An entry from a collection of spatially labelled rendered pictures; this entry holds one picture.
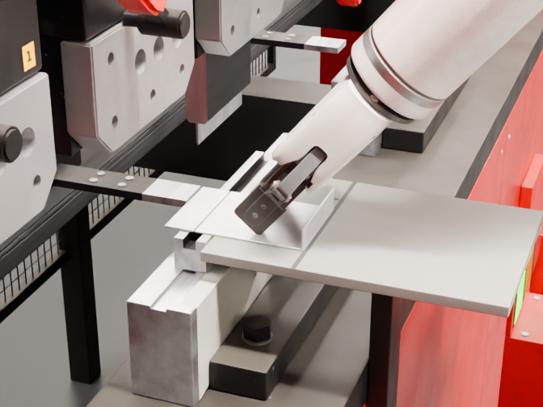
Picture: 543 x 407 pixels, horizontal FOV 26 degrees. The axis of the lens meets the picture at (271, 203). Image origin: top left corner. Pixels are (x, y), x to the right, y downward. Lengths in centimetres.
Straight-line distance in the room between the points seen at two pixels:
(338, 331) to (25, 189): 52
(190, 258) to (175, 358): 9
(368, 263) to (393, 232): 6
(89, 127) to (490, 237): 43
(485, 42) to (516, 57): 97
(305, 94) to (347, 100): 75
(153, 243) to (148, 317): 215
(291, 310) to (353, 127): 23
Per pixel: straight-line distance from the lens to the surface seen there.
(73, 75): 73
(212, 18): 90
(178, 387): 102
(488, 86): 175
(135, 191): 110
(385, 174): 145
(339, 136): 94
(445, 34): 90
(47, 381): 263
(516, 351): 133
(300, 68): 439
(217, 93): 101
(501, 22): 90
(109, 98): 75
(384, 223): 105
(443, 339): 149
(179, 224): 104
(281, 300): 112
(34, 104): 67
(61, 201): 131
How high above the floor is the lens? 148
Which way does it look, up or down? 26 degrees down
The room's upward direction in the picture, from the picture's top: straight up
